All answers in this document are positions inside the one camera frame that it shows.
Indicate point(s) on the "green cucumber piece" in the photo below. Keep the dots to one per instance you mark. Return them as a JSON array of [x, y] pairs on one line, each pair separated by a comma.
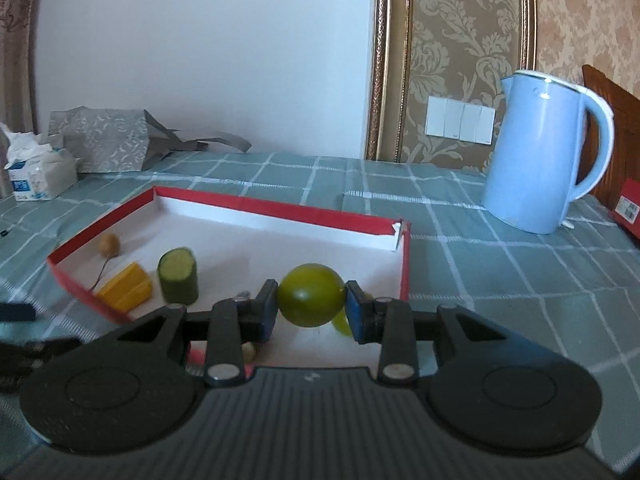
[[179, 275]]

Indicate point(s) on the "gold wall moulding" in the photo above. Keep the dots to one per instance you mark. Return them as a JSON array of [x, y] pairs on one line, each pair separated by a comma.
[[527, 10], [387, 60]]

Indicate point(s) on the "light blue electric kettle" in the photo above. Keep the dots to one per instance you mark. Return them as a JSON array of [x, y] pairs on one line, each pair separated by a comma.
[[535, 160]]

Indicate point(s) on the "wooden headboard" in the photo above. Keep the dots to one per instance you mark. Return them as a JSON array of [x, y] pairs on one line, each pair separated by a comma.
[[617, 125]]

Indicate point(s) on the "grey patterned gift bag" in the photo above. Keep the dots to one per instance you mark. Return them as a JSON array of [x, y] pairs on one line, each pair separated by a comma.
[[107, 140]]

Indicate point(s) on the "brown patterned curtain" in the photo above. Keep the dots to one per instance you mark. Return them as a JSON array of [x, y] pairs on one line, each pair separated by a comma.
[[15, 60]]

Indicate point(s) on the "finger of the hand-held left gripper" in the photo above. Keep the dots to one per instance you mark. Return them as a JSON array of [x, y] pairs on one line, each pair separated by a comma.
[[15, 311], [35, 355]]

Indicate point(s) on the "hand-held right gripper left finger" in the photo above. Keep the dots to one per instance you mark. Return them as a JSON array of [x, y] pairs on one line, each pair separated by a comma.
[[267, 312]]

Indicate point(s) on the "red shallow cardboard box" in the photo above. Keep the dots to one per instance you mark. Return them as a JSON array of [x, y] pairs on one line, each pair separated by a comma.
[[300, 245]]

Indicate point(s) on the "white tissue pack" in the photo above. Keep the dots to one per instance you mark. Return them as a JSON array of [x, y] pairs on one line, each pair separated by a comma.
[[42, 175]]

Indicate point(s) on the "green checked tablecloth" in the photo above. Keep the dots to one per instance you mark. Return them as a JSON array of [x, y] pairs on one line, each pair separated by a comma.
[[475, 285]]

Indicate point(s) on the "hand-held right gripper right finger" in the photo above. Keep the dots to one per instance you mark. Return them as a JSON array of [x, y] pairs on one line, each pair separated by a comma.
[[355, 315]]

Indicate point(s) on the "small yellow mango piece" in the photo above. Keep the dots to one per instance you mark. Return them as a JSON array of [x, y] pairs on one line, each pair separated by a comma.
[[127, 287]]

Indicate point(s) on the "brown longan with stem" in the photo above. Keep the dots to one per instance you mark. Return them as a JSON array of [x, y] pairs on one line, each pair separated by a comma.
[[110, 246]]

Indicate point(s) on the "round green plum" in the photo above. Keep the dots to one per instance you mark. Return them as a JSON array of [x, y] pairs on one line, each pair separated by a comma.
[[341, 322], [310, 295]]

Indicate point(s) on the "white wall switch panel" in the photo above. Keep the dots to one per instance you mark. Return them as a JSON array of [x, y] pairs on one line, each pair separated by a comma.
[[460, 119]]

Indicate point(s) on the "small red box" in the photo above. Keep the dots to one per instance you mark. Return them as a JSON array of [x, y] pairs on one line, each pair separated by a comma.
[[627, 207]]

